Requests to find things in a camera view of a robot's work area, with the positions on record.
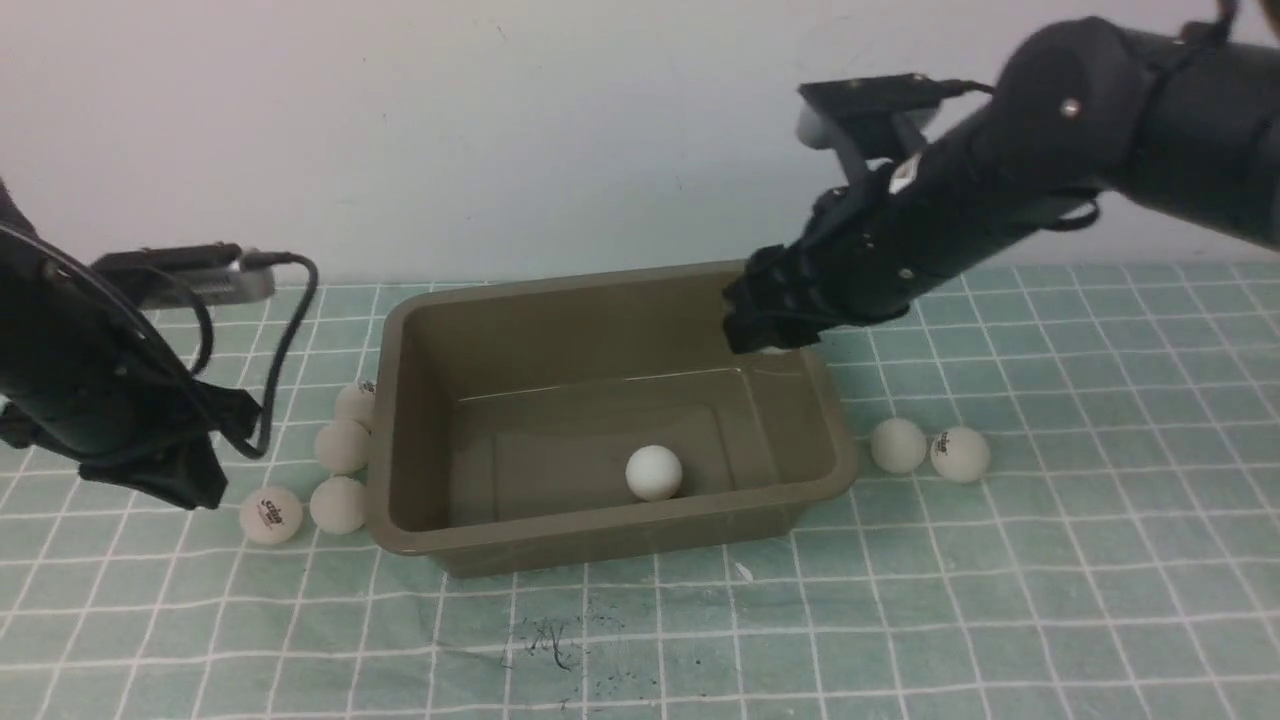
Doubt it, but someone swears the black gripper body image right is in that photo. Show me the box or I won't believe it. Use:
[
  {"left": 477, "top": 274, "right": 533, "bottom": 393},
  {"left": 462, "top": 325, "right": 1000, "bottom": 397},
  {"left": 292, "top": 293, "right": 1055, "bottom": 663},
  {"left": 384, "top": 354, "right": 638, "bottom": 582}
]
[{"left": 722, "top": 186, "right": 901, "bottom": 355}]

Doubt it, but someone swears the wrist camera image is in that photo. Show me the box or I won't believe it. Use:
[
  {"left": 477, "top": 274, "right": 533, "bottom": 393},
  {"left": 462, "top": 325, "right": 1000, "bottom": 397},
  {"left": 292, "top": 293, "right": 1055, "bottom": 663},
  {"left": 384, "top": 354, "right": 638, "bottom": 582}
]
[
  {"left": 795, "top": 74, "right": 946, "bottom": 160},
  {"left": 90, "top": 243, "right": 276, "bottom": 310}
]

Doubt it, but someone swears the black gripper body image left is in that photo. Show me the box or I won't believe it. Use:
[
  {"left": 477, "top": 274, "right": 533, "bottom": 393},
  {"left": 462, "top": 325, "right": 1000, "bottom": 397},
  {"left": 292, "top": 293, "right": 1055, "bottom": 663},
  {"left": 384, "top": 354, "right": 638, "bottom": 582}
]
[{"left": 3, "top": 380, "right": 261, "bottom": 510}]

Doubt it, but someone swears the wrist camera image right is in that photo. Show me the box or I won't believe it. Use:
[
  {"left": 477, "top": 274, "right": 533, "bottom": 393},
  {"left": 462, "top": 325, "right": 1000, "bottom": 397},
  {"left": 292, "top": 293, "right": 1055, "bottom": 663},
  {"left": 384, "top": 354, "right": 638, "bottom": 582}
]
[{"left": 795, "top": 74, "right": 946, "bottom": 160}]

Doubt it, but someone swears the white ball with logo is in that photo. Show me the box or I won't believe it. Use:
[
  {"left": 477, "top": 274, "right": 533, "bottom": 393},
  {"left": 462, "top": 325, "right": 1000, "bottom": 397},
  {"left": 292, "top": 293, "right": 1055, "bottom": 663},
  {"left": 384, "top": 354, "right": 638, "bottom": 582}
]
[
  {"left": 929, "top": 427, "right": 992, "bottom": 484},
  {"left": 239, "top": 486, "right": 305, "bottom": 546}
]

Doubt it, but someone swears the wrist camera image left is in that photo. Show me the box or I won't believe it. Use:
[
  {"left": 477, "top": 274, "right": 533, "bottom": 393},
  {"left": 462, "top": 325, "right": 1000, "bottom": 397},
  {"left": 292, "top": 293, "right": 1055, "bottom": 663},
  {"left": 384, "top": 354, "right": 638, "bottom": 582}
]
[{"left": 90, "top": 243, "right": 276, "bottom": 310}]

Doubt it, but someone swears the green checkered tablecloth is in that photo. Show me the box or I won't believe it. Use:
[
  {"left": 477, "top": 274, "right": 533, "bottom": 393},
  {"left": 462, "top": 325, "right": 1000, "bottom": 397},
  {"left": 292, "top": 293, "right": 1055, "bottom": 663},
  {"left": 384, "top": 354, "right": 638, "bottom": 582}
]
[{"left": 1, "top": 263, "right": 1279, "bottom": 719}]

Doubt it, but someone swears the white ball plain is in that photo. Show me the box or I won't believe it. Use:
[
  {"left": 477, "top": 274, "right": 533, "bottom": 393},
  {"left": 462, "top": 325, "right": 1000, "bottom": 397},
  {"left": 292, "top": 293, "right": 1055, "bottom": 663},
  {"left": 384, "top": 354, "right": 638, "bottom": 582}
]
[{"left": 869, "top": 416, "right": 929, "bottom": 475}]

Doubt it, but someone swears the olive green plastic bin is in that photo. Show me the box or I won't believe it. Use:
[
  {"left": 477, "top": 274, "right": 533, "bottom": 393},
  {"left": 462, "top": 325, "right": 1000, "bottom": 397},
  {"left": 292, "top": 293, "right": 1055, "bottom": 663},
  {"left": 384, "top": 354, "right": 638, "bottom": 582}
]
[{"left": 366, "top": 261, "right": 858, "bottom": 578}]

